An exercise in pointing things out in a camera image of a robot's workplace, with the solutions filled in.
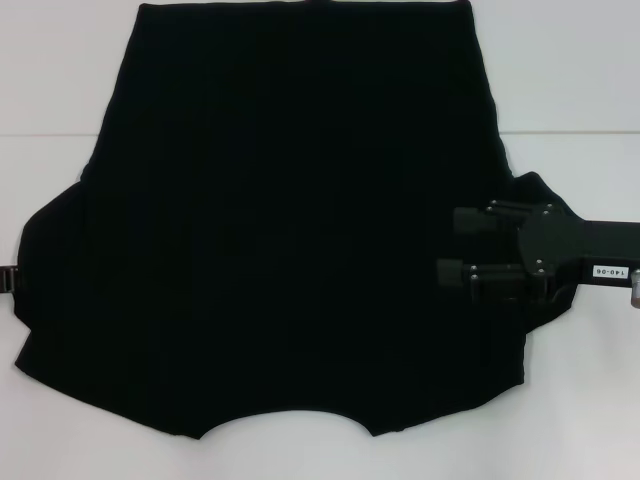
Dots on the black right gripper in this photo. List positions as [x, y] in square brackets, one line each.
[565, 245]

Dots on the black shirt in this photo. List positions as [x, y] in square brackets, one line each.
[300, 200]

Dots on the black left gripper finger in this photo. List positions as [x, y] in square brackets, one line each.
[10, 272]
[10, 287]

